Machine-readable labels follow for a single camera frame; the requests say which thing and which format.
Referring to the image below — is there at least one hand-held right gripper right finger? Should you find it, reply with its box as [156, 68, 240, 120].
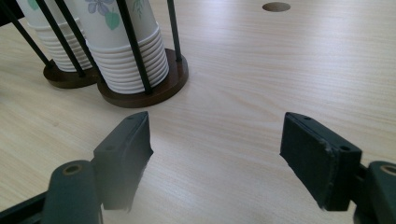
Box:
[279, 111, 363, 212]

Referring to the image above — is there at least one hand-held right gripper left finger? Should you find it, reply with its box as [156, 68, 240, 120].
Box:
[92, 110, 154, 213]

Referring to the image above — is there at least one black rod cup holder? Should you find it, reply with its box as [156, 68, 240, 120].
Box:
[0, 0, 190, 109]

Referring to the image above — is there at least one stack of floral white cups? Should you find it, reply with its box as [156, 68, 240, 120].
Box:
[72, 0, 171, 95]

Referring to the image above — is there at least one stack of plain white cups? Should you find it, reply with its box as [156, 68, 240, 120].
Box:
[16, 0, 94, 73]

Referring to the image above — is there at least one round table cable hole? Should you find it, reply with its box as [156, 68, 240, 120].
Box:
[262, 1, 291, 13]

